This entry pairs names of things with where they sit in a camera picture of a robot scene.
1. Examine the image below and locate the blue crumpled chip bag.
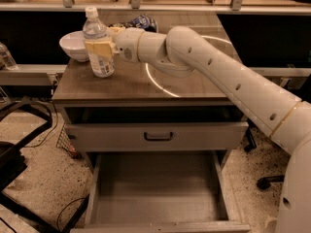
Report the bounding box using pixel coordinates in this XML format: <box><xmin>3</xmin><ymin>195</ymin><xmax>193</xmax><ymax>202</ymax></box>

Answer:
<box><xmin>110</xmin><ymin>15</ymin><xmax>158</xmax><ymax>33</ymax></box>

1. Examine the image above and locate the black chair frame left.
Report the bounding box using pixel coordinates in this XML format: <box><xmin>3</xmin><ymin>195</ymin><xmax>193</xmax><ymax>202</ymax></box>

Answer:
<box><xmin>0</xmin><ymin>97</ymin><xmax>89</xmax><ymax>233</ymax></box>

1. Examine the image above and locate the plastic bottle at left edge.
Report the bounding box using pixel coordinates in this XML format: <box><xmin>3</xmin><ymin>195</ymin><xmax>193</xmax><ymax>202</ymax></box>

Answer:
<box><xmin>0</xmin><ymin>43</ymin><xmax>18</xmax><ymax>70</ymax></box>

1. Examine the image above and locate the middle drawer with black handle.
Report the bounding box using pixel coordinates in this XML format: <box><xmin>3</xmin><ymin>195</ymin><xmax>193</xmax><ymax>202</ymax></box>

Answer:
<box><xmin>65</xmin><ymin>122</ymin><xmax>248</xmax><ymax>152</ymax></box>

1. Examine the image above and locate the open bottom drawer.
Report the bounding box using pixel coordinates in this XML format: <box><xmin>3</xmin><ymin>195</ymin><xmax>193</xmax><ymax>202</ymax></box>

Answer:
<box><xmin>70</xmin><ymin>151</ymin><xmax>250</xmax><ymax>233</ymax></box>

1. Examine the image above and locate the black office chair right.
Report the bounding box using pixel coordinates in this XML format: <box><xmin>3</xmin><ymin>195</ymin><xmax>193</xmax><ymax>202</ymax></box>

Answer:
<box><xmin>244</xmin><ymin>128</ymin><xmax>285</xmax><ymax>190</ymax></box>

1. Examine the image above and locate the wire mesh basket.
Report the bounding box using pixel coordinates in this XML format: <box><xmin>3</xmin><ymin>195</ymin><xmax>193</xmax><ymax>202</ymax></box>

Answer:
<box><xmin>56</xmin><ymin>126</ymin><xmax>81</xmax><ymax>159</ymax></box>

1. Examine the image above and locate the black floor cable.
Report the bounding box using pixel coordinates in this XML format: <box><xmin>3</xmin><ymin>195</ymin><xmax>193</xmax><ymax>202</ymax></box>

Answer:
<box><xmin>55</xmin><ymin>196</ymin><xmax>86</xmax><ymax>232</ymax></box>

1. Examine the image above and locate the grey drawer cabinet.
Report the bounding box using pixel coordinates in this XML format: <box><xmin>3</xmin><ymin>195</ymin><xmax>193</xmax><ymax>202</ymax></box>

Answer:
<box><xmin>52</xmin><ymin>10</ymin><xmax>260</xmax><ymax>233</ymax></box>

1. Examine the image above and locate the clear plastic water bottle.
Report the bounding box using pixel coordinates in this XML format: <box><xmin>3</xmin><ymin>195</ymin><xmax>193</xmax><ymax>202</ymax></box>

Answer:
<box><xmin>83</xmin><ymin>7</ymin><xmax>115</xmax><ymax>78</ymax></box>

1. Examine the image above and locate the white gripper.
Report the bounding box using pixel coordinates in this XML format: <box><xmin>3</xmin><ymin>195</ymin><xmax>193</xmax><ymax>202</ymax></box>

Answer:
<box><xmin>84</xmin><ymin>27</ymin><xmax>144</xmax><ymax>62</ymax></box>

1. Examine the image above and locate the white bowl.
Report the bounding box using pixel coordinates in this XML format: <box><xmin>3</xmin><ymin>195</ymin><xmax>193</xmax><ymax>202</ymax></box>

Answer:
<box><xmin>59</xmin><ymin>31</ymin><xmax>89</xmax><ymax>62</ymax></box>

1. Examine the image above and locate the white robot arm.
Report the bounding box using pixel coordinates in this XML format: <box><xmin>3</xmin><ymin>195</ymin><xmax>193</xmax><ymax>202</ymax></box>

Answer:
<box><xmin>85</xmin><ymin>26</ymin><xmax>311</xmax><ymax>233</ymax></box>

